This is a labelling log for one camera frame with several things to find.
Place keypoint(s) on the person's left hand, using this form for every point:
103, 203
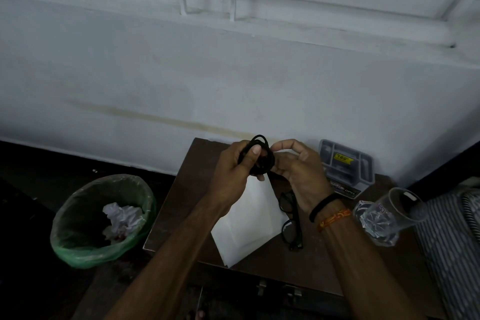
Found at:
230, 177

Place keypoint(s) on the person's right hand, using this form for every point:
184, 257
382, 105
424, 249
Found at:
303, 177

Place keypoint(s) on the black eyeglasses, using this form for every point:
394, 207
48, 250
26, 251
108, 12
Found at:
283, 203

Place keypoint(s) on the grey plastic organizer box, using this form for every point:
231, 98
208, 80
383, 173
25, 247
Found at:
347, 162

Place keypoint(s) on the white paper sheet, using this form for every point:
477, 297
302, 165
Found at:
247, 226

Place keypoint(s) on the clear glass ashtray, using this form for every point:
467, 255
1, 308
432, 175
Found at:
358, 214

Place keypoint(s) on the clear drinking glass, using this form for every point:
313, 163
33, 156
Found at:
401, 207

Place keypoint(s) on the large white paper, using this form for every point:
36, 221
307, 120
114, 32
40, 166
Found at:
122, 218

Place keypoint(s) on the person's right forearm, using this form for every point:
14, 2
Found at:
367, 274

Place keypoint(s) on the person's left forearm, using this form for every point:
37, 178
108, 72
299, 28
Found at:
161, 274

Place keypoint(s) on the brown bedside table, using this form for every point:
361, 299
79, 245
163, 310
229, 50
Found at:
390, 267

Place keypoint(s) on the black wristband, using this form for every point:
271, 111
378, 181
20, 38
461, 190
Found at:
322, 203

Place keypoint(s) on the thin wooden stick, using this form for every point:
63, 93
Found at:
199, 299

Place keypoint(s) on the striped mattress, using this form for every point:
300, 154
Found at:
450, 248

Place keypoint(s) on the trash bin with green liner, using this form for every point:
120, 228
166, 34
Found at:
71, 218

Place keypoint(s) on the dark wooden bed frame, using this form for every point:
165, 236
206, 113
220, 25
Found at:
442, 169

